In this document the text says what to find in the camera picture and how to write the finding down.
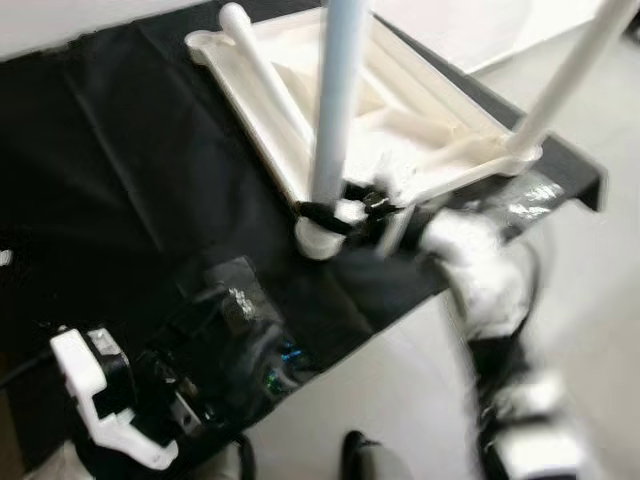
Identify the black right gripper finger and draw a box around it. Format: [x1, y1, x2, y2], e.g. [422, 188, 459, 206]
[295, 200, 351, 236]

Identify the white plastic table top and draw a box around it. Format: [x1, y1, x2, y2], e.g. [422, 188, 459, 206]
[185, 0, 546, 263]

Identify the clear tape patch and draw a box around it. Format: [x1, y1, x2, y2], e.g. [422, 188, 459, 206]
[490, 175, 561, 226]
[195, 258, 263, 321]

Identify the black floor mat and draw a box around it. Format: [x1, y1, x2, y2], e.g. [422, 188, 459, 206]
[0, 0, 609, 471]

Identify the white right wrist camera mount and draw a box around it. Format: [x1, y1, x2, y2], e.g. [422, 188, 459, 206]
[370, 175, 421, 261]

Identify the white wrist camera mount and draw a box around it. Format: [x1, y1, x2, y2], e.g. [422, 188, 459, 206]
[50, 328, 181, 471]
[370, 175, 421, 261]

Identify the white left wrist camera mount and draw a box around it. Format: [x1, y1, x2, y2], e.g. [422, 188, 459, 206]
[50, 328, 181, 471]

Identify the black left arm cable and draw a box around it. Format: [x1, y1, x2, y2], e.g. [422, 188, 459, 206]
[0, 350, 56, 386]

